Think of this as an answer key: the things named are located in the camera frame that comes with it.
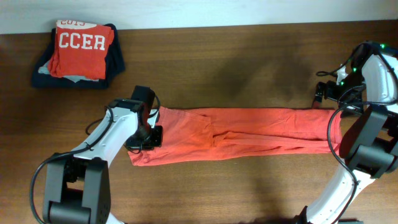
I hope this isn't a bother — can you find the red McKinney Boyd t-shirt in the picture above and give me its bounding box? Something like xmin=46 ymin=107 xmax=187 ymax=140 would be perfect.
xmin=129 ymin=107 xmax=342 ymax=166

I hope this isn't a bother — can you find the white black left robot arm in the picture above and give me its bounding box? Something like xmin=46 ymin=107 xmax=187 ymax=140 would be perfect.
xmin=32 ymin=86 xmax=163 ymax=224

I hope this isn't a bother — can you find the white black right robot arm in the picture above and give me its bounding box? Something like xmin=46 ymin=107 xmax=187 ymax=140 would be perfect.
xmin=292 ymin=40 xmax=397 ymax=223

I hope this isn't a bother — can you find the folded navy blue shirt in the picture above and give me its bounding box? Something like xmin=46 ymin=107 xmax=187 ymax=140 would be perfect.
xmin=31 ymin=24 xmax=126 ymax=90

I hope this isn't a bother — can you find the folded red soccer shirt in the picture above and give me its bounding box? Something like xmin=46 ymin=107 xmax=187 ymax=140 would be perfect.
xmin=47 ymin=20 xmax=114 ymax=80

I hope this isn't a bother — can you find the folded light blue shirt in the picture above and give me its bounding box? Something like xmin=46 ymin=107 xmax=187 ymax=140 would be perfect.
xmin=38 ymin=61 xmax=99 ymax=83

